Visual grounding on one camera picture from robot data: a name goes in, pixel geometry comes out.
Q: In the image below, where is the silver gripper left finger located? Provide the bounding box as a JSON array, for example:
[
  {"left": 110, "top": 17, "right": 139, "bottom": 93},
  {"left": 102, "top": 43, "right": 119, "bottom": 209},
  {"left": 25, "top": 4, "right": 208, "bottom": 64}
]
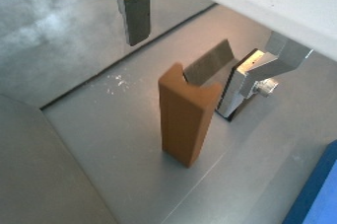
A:
[{"left": 117, "top": 0, "right": 151, "bottom": 46}]

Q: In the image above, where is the brown arch block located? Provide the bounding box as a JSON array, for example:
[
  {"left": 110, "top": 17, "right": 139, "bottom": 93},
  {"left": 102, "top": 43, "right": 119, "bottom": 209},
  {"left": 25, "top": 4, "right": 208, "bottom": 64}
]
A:
[{"left": 158, "top": 63, "right": 222, "bottom": 168}]

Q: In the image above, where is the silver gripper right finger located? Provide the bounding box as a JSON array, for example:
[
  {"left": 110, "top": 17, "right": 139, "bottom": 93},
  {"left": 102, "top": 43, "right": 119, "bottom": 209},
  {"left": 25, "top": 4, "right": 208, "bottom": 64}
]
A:
[{"left": 215, "top": 32, "right": 312, "bottom": 118}]

